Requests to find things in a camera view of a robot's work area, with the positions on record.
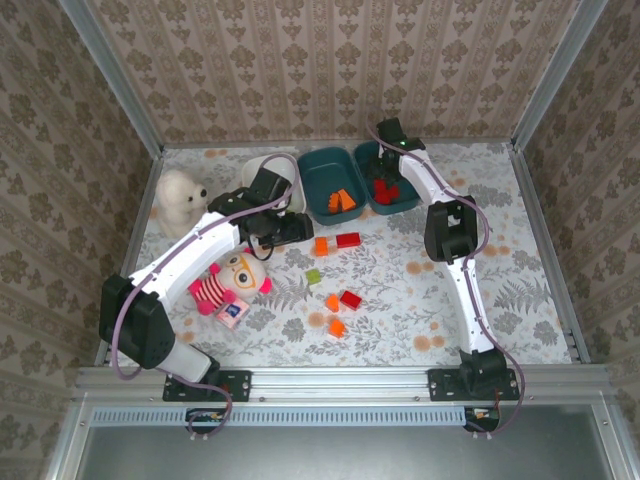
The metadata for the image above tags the teal plastic container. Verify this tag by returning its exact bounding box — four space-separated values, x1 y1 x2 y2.
297 146 369 226
353 139 422 216

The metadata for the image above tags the white plastic container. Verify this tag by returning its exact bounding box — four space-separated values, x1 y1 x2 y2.
240 152 307 216

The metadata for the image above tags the pink striped doll with glasses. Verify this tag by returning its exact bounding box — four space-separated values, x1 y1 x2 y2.
187 248 274 317

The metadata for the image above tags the white teddy bear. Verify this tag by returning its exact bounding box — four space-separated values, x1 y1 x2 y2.
152 168 211 240

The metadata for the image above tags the pink tissue packet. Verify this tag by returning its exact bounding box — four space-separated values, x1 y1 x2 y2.
215 298 251 331

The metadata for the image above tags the floral tablecloth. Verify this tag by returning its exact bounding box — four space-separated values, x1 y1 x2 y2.
108 141 575 370

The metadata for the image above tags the grey metal front panel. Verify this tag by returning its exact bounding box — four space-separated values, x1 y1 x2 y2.
44 403 640 480

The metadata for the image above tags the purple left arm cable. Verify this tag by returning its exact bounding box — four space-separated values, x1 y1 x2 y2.
110 153 302 442

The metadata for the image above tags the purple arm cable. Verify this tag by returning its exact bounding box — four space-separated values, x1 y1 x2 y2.
110 153 302 442
365 122 525 441

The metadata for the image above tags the aluminium table back rail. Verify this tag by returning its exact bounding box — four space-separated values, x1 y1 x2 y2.
160 137 516 149

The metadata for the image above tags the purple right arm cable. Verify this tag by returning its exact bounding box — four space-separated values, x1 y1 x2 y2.
365 122 525 441

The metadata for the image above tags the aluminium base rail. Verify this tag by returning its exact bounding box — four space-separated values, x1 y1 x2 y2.
74 364 615 405

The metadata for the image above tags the aluminium table side rail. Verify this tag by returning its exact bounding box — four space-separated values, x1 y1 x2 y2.
93 149 166 369
507 142 594 365

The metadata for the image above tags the aluminium frame post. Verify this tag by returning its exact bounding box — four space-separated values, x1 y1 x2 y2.
510 0 610 150
57 0 166 159

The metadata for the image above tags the slotted grey cable duct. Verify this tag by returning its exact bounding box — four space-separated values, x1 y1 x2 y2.
90 405 470 427

